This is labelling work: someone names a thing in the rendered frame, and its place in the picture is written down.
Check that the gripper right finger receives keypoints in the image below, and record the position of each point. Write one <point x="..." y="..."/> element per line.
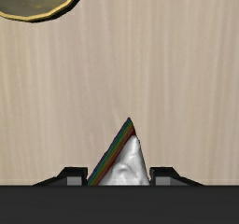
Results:
<point x="163" y="175"/>

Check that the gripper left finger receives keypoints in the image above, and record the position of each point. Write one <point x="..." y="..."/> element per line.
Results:
<point x="74" y="175"/>

